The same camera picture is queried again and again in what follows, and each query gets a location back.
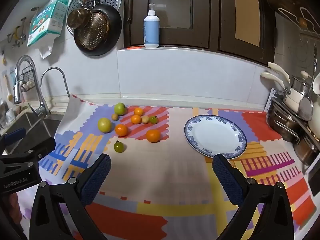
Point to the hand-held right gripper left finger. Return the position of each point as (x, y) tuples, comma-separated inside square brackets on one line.
[(96, 180)]

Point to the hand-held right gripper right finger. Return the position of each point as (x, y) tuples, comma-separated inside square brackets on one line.
[(226, 180)]

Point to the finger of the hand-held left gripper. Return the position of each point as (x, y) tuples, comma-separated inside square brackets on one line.
[(15, 134), (37, 148)]

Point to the blue patterned white plate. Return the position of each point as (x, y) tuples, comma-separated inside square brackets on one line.
[(215, 136)]

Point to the small orange citrus fruit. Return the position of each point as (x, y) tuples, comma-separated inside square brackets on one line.
[(138, 111), (136, 119)]

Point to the small yellow citrus fruit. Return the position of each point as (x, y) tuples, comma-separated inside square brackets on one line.
[(145, 119)]

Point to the steel sink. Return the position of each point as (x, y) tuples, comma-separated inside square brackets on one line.
[(27, 130)]

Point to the white cup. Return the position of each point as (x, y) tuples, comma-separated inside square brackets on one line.
[(10, 115)]

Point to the green tomato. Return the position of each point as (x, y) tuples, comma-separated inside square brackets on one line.
[(119, 147), (153, 120)]

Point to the yellow green round fruit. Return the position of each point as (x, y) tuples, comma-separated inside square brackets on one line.
[(104, 125)]

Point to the colourful printed mat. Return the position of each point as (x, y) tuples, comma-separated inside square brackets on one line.
[(162, 167)]

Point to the small tan round fruit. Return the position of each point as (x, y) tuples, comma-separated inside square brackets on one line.
[(115, 117)]

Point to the large orange mandarin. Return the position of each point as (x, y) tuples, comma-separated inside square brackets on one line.
[(153, 135)]

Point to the chrome pull-down faucet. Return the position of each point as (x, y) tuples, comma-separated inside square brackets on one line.
[(23, 62)]

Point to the green apple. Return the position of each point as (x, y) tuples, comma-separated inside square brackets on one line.
[(120, 109)]

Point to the thin gooseneck faucet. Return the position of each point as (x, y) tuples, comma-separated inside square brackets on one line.
[(56, 68)]

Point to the steel pot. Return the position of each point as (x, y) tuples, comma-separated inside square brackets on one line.
[(306, 151), (280, 122)]

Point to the green white tissue packet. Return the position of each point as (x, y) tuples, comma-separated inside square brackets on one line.
[(47, 20)]

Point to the small brass saucepan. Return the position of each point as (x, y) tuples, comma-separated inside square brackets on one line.
[(76, 17)]

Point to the black frying pan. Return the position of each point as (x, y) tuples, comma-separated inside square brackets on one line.
[(113, 25)]

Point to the blue white pump bottle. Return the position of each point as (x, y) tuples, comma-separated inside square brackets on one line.
[(151, 30)]

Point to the brown board with rabbit outline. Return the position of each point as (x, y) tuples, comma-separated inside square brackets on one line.
[(287, 5)]

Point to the brown wooden window frame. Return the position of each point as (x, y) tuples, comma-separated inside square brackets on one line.
[(215, 30)]

